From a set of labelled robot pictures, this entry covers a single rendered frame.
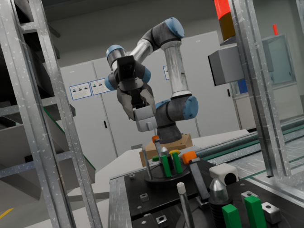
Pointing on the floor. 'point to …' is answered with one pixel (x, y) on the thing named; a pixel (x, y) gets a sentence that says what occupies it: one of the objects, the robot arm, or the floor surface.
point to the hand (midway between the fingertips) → (143, 111)
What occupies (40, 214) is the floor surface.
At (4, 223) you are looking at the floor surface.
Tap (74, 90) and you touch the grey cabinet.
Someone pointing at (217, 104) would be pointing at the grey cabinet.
